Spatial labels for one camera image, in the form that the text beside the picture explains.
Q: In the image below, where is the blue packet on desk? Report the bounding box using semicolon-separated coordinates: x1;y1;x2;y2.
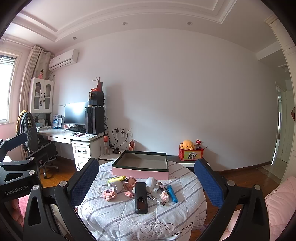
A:
52;115;63;128

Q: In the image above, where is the black computer monitor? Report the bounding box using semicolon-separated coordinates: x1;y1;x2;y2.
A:
64;102;89;126

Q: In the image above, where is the black remote control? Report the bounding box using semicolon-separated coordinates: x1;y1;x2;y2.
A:
135;182;149;214

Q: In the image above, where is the black office chair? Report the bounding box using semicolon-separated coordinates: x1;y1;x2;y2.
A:
16;111;59;179

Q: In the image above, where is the orange octopus plush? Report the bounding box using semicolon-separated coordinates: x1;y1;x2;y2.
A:
180;140;197;150

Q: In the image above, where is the red printed storage box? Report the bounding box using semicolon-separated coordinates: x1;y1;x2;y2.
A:
179;147;205;161

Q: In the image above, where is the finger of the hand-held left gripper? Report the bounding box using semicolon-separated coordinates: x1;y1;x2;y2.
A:
0;133;28;161
23;142;58;167

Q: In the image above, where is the black computer tower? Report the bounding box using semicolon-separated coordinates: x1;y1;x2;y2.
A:
85;107;105;135

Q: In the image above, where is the window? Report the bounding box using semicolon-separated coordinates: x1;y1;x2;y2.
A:
0;52;21;123

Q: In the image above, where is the white astronaut figurine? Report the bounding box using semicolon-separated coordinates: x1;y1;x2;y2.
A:
146;177;159;193

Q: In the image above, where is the pink box with green rim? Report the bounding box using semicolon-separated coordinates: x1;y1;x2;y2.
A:
112;150;170;180

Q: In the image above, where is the red folder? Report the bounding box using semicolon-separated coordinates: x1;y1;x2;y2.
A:
91;77;103;92

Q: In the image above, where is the white curved plastic holder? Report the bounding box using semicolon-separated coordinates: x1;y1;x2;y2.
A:
108;180;123;194

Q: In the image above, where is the white air conditioner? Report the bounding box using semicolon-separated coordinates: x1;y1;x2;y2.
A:
48;49;79;71

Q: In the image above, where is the pink donut block toy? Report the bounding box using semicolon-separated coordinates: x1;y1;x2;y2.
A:
102;188;116;202

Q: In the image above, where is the black and white low cabinet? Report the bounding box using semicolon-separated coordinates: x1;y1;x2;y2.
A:
98;152;205;168

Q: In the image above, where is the pink quilt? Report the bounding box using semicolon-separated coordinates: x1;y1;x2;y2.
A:
220;176;296;241

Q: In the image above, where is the blue plastic case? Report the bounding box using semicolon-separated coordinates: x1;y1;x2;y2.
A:
167;185;178;204

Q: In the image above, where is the white striped quilt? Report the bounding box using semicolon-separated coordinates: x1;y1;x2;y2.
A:
77;160;207;241

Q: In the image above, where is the black power cable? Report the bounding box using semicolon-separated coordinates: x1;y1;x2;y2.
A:
109;128;129;149

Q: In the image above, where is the white door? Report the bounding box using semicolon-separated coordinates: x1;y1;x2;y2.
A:
276;90;295;160

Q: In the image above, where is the black cardboard box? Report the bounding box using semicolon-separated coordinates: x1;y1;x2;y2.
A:
88;91;104;107

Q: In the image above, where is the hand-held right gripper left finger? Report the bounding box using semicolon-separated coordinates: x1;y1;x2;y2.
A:
23;158;100;241

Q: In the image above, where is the white desk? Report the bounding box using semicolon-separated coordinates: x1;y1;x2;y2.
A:
37;127;109;171

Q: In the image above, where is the beige curtain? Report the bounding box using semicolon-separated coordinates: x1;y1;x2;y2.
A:
20;45;51;114

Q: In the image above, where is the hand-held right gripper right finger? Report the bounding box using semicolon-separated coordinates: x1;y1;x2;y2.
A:
194;159;270;241

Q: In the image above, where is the white wardrobe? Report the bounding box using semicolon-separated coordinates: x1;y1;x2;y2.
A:
264;14;296;186

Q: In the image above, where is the grey jacket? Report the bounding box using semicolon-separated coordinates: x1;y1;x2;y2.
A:
16;111;38;149

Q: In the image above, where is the clear glass bottle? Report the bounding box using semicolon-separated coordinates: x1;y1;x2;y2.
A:
148;195;166;206

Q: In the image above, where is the white glass door cabinet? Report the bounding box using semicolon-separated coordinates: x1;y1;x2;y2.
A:
30;77;55;114

